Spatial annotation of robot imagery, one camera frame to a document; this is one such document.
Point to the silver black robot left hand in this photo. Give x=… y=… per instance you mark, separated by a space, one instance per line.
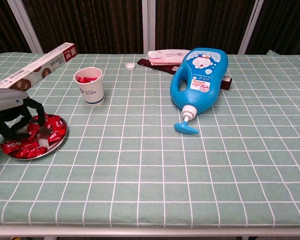
x=5 y=101

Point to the round silver metal plate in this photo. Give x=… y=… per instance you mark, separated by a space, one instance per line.
x=61 y=146

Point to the white paper cup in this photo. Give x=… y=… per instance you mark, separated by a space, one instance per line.
x=92 y=92

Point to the long white wrap box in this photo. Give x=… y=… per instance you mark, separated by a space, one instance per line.
x=40 y=67

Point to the dark brown pleated curtain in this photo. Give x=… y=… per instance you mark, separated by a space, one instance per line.
x=202 y=25
x=2 y=25
x=90 y=25
x=285 y=25

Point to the small white bottle cap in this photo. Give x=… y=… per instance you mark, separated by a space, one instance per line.
x=130 y=66

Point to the long dark red box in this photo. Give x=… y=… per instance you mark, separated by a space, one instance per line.
x=160 y=68

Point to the pink wet wipes pack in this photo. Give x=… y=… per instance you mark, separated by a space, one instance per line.
x=165 y=56

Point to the green checked tablecloth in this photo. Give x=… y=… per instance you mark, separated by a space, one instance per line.
x=165 y=162

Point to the blue pump detergent bottle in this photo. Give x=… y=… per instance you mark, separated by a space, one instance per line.
x=200 y=82

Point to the white metal frame post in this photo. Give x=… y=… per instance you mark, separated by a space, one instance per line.
x=23 y=22
x=251 y=25
x=148 y=25

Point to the white metal table frame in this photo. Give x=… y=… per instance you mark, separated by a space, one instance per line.
x=150 y=232

